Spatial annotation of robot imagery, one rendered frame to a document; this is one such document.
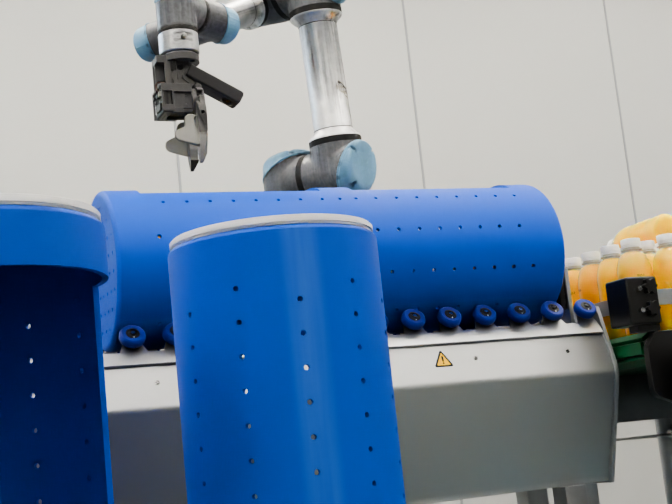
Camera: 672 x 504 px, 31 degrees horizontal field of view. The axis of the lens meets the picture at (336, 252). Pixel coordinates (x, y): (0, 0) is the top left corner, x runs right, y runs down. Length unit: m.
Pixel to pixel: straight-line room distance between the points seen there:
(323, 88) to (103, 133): 2.54
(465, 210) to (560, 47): 3.89
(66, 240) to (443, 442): 1.10
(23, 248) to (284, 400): 0.39
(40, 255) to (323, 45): 1.46
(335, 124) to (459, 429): 0.75
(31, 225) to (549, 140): 4.81
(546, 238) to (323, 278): 0.92
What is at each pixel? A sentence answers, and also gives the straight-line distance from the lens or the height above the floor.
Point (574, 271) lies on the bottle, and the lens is 2.65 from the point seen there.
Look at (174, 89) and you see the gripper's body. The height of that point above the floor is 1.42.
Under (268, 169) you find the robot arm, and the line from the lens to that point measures 2.69.
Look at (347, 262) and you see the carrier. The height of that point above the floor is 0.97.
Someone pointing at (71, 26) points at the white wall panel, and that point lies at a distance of 5.21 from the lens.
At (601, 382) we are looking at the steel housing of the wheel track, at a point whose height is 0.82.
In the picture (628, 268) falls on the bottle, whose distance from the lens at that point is 2.46.
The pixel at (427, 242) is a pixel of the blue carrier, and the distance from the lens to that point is 2.24.
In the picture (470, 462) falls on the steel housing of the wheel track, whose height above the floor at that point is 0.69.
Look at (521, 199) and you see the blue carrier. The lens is 2.39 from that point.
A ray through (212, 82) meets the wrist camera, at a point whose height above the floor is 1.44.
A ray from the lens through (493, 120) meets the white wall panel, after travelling 5.82.
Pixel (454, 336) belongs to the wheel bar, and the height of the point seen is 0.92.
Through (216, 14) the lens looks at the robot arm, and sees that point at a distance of 2.38.
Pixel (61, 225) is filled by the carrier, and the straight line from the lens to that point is 1.32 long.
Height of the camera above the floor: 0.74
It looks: 9 degrees up
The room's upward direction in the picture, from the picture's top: 6 degrees counter-clockwise
